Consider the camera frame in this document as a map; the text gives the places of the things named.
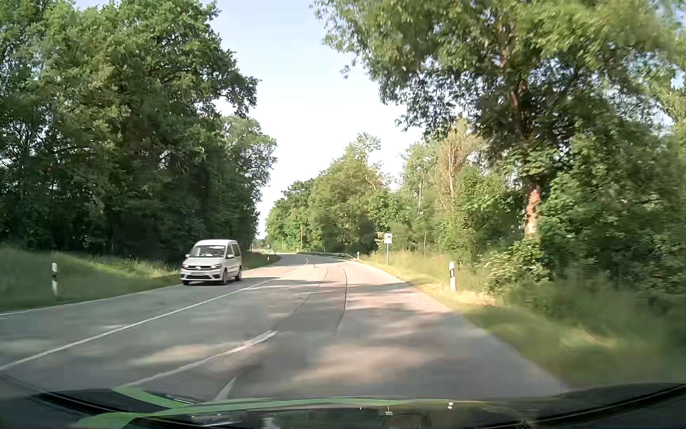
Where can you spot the row of trees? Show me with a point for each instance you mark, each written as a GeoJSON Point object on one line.
{"type": "Point", "coordinates": [349, 202]}

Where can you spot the grey asphalt road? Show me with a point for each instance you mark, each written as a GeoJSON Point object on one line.
{"type": "Point", "coordinates": [343, 333]}

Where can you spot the white van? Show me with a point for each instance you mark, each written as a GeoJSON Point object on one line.
{"type": "Point", "coordinates": [212, 262]}

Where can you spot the car's own bonnet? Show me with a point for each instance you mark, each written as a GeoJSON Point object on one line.
{"type": "Point", "coordinates": [343, 411]}

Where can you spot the large tree with reddish trunk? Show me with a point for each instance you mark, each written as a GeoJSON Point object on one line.
{"type": "Point", "coordinates": [533, 119]}

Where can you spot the road markings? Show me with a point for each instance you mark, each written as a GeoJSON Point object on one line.
{"type": "Point", "coordinates": [140, 322]}

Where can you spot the dark green wood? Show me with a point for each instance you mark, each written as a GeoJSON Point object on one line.
{"type": "Point", "coordinates": [93, 131]}

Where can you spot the grass verge with bushes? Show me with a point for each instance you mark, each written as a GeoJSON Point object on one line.
{"type": "Point", "coordinates": [587, 333]}

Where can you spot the guard rail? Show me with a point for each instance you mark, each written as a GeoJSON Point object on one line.
{"type": "Point", "coordinates": [331, 254]}

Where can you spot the road sign on post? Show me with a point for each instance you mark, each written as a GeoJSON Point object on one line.
{"type": "Point", "coordinates": [387, 239]}

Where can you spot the white black marker post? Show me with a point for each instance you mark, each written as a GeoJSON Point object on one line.
{"type": "Point", "coordinates": [452, 276]}
{"type": "Point", "coordinates": [54, 277]}

